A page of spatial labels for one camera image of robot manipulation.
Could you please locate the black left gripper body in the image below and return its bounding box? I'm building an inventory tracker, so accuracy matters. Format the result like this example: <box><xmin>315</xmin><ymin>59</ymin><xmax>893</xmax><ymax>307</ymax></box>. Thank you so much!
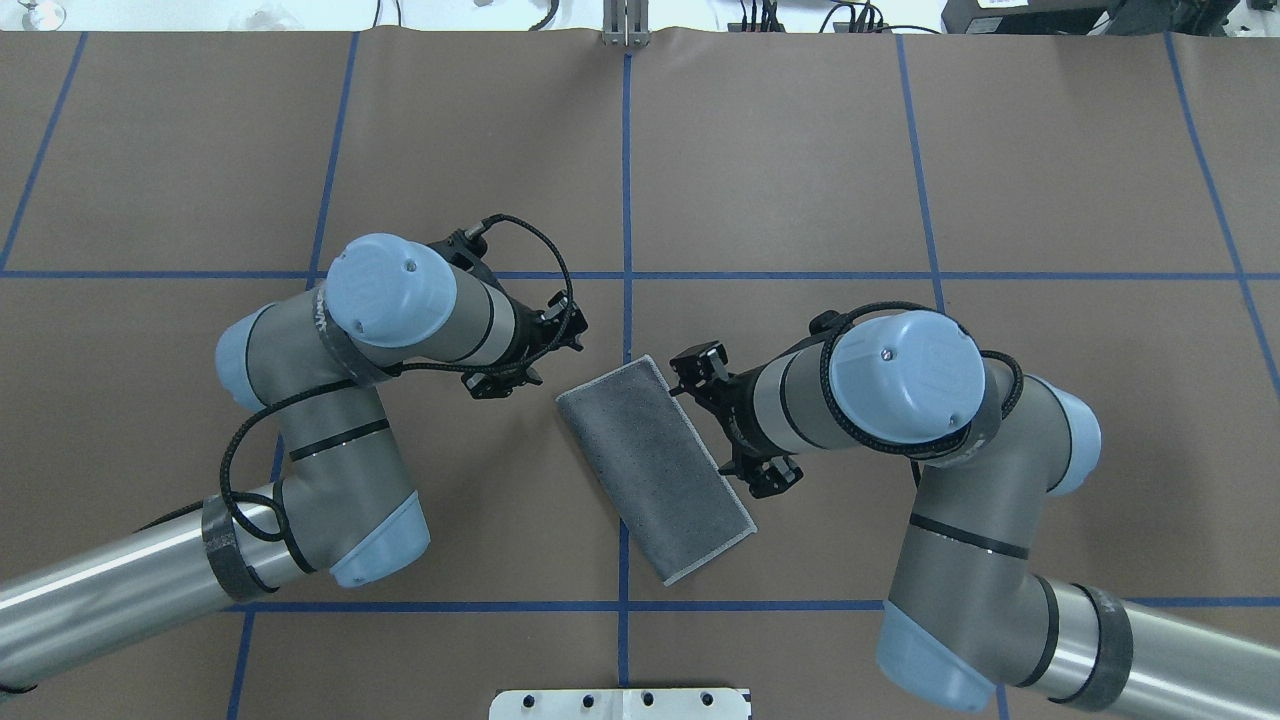
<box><xmin>460</xmin><ymin>292</ymin><xmax>588</xmax><ymax>400</ymax></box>

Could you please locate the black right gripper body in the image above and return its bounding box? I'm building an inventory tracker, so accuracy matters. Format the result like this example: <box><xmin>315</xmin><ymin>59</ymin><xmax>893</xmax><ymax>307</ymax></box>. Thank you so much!
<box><xmin>669</xmin><ymin>342</ymin><xmax>804</xmax><ymax>498</ymax></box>

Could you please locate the pink and grey towel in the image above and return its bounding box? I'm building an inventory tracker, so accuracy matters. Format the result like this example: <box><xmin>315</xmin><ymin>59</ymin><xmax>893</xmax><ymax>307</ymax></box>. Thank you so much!
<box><xmin>556</xmin><ymin>355</ymin><xmax>758</xmax><ymax>585</ymax></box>

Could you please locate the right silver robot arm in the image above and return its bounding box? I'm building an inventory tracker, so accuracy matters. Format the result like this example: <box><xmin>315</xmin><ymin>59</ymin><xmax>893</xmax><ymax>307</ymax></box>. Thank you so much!
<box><xmin>669</xmin><ymin>301</ymin><xmax>1279</xmax><ymax>719</ymax></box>

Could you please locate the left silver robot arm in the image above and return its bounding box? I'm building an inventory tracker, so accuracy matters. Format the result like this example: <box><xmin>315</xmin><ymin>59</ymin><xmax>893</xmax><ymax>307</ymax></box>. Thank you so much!
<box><xmin>3</xmin><ymin>215</ymin><xmax>588</xmax><ymax>700</ymax></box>

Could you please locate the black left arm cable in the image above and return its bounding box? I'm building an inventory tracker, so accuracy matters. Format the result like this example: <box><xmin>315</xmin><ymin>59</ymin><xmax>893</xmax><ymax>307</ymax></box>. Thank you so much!
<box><xmin>218</xmin><ymin>214</ymin><xmax>576</xmax><ymax>571</ymax></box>

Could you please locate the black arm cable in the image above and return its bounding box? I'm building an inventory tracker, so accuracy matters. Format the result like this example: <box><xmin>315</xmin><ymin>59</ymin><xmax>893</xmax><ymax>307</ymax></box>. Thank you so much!
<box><xmin>810</xmin><ymin>302</ymin><xmax>1027</xmax><ymax>461</ymax></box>
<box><xmin>218</xmin><ymin>214</ymin><xmax>576</xmax><ymax>571</ymax></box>

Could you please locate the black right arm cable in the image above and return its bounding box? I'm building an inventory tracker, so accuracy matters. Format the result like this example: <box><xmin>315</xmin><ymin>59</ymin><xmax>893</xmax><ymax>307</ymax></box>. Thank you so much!
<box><xmin>810</xmin><ymin>302</ymin><xmax>1027</xmax><ymax>461</ymax></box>

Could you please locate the aluminium frame post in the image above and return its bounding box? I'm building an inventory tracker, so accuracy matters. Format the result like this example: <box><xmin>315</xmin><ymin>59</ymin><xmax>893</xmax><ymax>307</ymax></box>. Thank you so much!
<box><xmin>600</xmin><ymin>0</ymin><xmax>652</xmax><ymax>47</ymax></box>

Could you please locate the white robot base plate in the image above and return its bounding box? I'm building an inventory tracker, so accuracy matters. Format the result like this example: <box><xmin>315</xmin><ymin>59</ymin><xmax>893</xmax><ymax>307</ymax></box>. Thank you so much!
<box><xmin>488</xmin><ymin>687</ymin><xmax>754</xmax><ymax>719</ymax></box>

